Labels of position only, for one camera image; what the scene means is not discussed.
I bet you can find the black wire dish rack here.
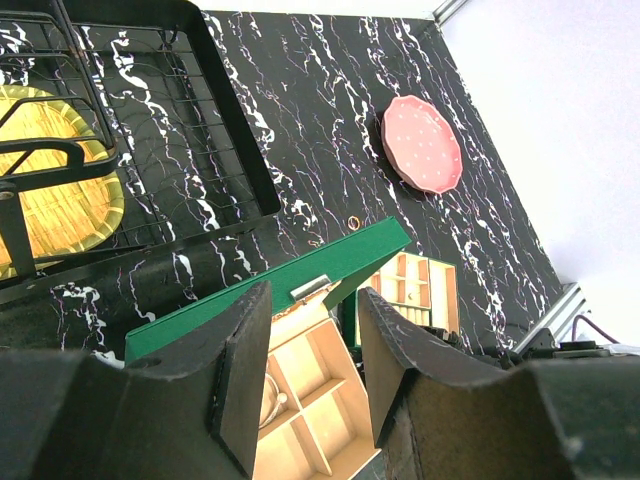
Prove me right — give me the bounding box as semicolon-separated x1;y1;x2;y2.
1;1;281;303

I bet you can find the large green jewelry box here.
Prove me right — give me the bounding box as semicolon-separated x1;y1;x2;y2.
125;218;409;479

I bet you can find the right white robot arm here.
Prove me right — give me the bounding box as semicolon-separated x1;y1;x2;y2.
470;328;639;370

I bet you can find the yellow woven tray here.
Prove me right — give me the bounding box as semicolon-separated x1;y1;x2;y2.
1;85;125;260

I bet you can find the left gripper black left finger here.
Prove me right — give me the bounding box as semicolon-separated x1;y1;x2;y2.
1;282;272;479

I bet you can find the small green jewelry tray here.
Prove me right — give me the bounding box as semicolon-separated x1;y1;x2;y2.
360;252;460;334

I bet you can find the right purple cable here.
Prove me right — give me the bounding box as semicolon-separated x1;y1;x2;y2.
569;313;621;346

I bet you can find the pearl ended bangle bracelet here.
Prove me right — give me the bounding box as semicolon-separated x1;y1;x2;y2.
258;372;290;429

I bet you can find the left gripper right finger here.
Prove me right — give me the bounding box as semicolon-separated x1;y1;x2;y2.
358;288;639;479

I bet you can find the pink polka dot plate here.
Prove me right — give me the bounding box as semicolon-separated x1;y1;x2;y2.
381;95;463;195

